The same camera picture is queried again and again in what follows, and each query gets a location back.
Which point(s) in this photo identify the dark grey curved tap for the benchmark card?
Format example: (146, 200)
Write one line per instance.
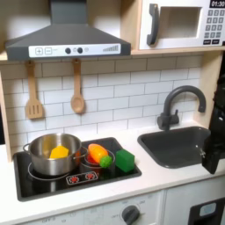
(181, 90)

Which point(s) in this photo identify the orange toy carrot green top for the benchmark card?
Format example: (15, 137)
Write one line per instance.
(97, 152)

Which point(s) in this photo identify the wooden spoon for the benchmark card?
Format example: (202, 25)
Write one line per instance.
(77, 102)

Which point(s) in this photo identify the green toy block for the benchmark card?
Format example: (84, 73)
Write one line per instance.
(125, 160)

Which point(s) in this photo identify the white toy microwave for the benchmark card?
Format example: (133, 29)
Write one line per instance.
(181, 41)

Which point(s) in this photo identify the yellow toy block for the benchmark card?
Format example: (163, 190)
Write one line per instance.
(59, 152)

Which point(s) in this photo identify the grey oven knob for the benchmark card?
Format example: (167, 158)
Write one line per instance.
(130, 215)

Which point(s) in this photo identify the wooden slotted spatula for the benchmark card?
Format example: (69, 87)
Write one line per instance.
(33, 108)

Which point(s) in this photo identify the black toy stove top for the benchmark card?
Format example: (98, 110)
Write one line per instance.
(117, 172)

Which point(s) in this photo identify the grey range hood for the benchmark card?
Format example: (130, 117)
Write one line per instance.
(68, 38)

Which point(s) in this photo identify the dark grey sink basin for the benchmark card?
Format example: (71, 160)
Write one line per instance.
(172, 152)

